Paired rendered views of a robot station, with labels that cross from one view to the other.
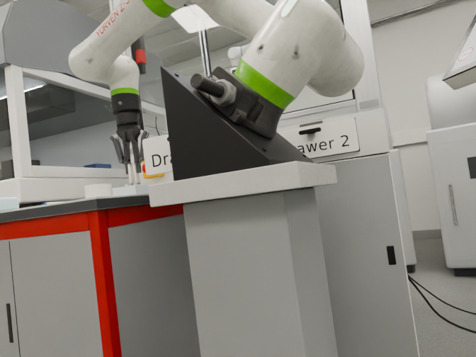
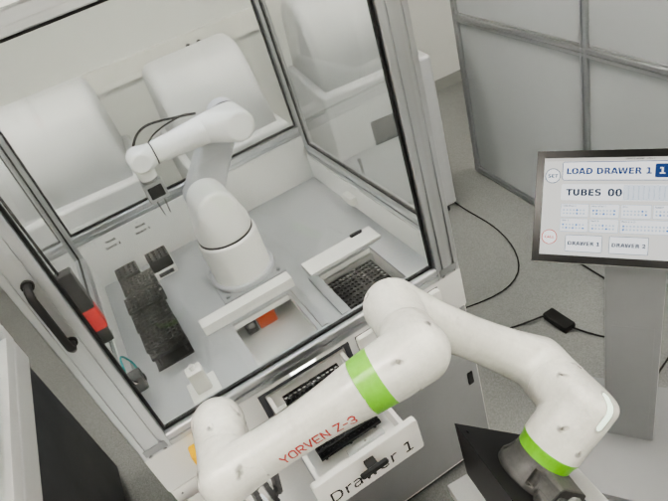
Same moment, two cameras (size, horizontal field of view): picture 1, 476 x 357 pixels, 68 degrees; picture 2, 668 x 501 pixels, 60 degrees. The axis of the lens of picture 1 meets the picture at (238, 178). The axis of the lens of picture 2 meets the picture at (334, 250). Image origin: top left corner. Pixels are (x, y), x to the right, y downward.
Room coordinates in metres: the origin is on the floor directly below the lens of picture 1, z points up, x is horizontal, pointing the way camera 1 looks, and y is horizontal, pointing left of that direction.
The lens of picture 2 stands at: (0.31, 0.58, 2.09)
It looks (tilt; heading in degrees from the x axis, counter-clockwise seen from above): 35 degrees down; 322
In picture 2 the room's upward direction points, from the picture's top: 19 degrees counter-clockwise
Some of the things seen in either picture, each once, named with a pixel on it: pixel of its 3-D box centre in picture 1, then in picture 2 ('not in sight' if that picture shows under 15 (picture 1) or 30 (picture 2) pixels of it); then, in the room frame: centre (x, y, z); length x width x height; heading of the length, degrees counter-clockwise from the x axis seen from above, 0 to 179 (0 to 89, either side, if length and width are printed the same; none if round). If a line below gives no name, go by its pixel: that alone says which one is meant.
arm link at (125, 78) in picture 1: (121, 76); (221, 430); (1.16, 0.34, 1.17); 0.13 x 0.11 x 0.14; 147
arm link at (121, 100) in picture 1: (127, 105); not in sight; (1.17, 0.34, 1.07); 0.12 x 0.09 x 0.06; 174
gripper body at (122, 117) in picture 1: (128, 127); not in sight; (1.17, 0.34, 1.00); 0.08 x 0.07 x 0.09; 84
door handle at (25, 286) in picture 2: not in sight; (51, 320); (1.46, 0.43, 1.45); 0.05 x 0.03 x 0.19; 159
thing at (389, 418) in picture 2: not in sight; (329, 411); (1.21, 0.06, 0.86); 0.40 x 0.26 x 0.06; 159
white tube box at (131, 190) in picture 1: (131, 192); not in sight; (1.20, 0.37, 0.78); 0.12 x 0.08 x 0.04; 174
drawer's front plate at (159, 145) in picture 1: (187, 149); (369, 464); (1.02, 0.14, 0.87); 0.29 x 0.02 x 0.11; 69
